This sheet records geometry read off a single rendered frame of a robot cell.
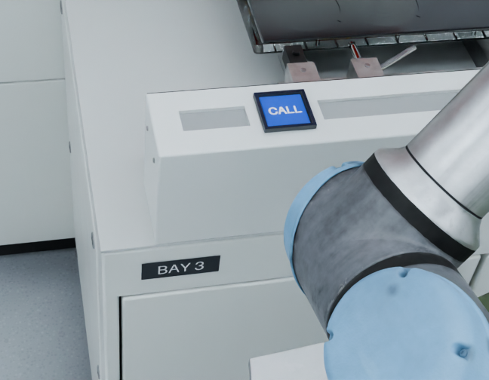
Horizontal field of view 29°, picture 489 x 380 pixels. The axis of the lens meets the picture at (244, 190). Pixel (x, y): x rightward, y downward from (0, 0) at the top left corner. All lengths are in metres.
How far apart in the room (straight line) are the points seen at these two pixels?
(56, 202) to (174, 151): 0.99
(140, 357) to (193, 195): 0.30
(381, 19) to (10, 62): 0.69
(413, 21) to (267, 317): 0.42
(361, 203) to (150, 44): 0.60
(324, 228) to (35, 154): 1.10
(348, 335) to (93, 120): 0.58
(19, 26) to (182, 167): 0.71
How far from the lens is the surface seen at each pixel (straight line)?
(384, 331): 0.68
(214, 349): 1.24
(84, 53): 1.27
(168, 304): 1.14
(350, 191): 0.77
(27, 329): 1.98
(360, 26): 1.23
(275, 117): 0.99
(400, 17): 1.26
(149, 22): 1.32
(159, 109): 0.99
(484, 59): 1.33
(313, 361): 0.98
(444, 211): 0.75
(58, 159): 1.83
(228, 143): 0.96
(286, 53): 1.16
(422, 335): 0.66
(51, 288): 2.03
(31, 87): 1.70
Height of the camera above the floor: 1.63
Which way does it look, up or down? 47 degrees down
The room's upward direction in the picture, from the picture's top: 8 degrees clockwise
